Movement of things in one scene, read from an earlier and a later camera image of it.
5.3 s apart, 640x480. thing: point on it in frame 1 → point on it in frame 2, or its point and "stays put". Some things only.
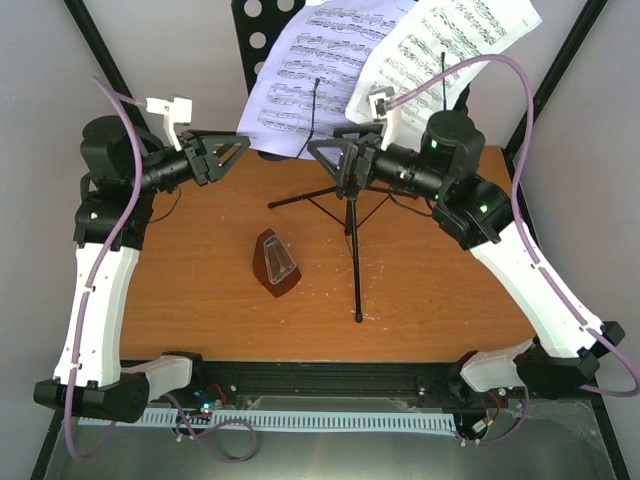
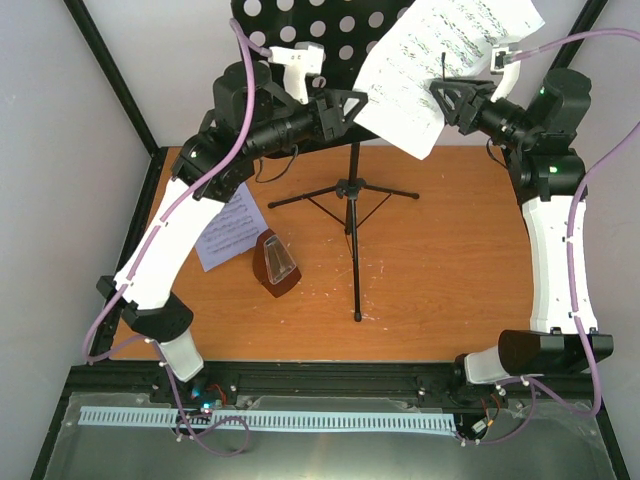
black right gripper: x=362 y=150 → x=466 y=107
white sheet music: x=302 y=90 → x=233 y=230
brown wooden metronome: x=273 y=264 stays put
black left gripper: x=199 y=148 → x=331 y=122
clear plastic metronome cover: x=279 y=263 stays put
